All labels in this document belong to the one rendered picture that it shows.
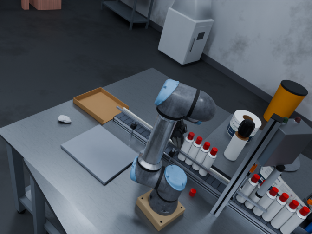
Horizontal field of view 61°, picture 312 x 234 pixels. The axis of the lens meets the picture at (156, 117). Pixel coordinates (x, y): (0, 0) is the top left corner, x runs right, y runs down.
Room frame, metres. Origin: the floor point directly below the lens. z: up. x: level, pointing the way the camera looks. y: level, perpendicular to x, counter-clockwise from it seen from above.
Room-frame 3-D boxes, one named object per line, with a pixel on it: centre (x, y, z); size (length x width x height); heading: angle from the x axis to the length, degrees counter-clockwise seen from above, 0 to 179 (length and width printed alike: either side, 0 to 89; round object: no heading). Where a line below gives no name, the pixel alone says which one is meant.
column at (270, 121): (0.91, -0.46, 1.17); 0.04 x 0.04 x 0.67; 63
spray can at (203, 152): (1.15, -0.32, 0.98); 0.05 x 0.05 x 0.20
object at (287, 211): (0.91, -0.77, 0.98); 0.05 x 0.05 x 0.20
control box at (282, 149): (0.94, -0.54, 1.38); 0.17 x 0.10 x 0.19; 118
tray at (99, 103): (1.52, 0.40, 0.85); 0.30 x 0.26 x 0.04; 63
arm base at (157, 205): (0.85, -0.16, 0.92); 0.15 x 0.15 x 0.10
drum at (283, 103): (3.52, -1.72, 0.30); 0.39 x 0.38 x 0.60; 141
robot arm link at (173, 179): (0.85, -0.16, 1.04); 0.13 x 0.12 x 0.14; 87
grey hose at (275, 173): (0.90, -0.58, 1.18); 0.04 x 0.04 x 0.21
